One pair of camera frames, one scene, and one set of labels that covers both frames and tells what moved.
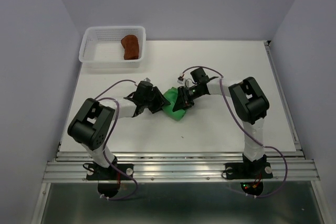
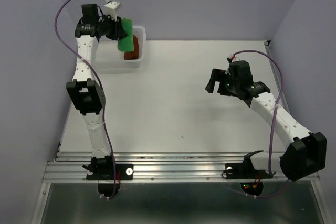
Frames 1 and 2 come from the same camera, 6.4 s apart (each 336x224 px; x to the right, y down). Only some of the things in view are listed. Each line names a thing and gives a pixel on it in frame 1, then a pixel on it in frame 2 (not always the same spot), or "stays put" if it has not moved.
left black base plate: [120, 171] stays put
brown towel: [130, 44] stays put
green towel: [170, 95] → [126, 44]
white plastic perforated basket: [101, 46] stays put
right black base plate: [259, 169] stays put
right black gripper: [182, 102] → [219, 75]
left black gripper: [159, 100] → [118, 32]
